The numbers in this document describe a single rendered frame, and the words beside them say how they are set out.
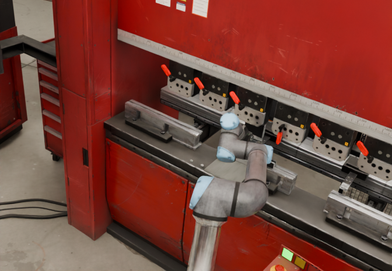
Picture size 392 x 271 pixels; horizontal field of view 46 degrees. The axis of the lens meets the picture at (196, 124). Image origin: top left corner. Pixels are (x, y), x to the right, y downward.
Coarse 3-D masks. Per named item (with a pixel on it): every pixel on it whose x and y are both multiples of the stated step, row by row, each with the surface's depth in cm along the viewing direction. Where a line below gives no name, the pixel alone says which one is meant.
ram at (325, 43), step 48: (144, 0) 224; (192, 0) 208; (240, 0) 194; (288, 0) 182; (336, 0) 171; (384, 0) 162; (144, 48) 237; (192, 48) 219; (240, 48) 204; (288, 48) 190; (336, 48) 179; (384, 48) 168; (336, 96) 186; (384, 96) 175
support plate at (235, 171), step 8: (216, 160) 219; (208, 168) 213; (216, 168) 213; (224, 168) 214; (232, 168) 215; (240, 168) 215; (216, 176) 209; (224, 176) 209; (232, 176) 210; (240, 176) 210
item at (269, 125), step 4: (268, 124) 245; (268, 128) 241; (268, 132) 240; (272, 132) 239; (264, 136) 240; (268, 136) 240; (272, 136) 239; (276, 136) 238; (264, 140) 236; (272, 140) 240
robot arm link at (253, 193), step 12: (252, 144) 185; (264, 144) 187; (252, 156) 177; (264, 156) 178; (252, 168) 166; (264, 168) 169; (252, 180) 156; (264, 180) 161; (240, 192) 147; (252, 192) 148; (264, 192) 152; (240, 204) 146; (252, 204) 147; (264, 204) 153; (240, 216) 149
